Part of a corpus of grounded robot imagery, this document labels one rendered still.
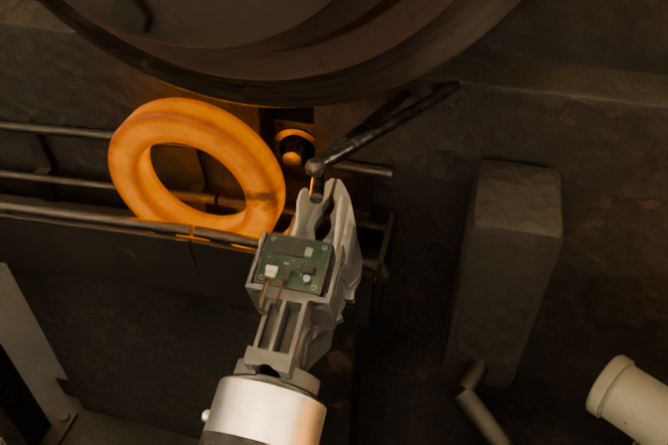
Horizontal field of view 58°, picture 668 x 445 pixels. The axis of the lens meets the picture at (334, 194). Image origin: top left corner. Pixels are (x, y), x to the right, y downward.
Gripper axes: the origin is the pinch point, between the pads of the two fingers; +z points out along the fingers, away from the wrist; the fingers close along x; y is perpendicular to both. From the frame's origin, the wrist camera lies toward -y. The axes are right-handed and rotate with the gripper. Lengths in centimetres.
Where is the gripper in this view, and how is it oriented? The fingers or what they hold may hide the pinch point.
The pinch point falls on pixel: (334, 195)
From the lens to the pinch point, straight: 60.7
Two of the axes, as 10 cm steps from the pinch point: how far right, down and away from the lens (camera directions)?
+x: -9.7, -1.6, 1.8
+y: -0.8, -5.1, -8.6
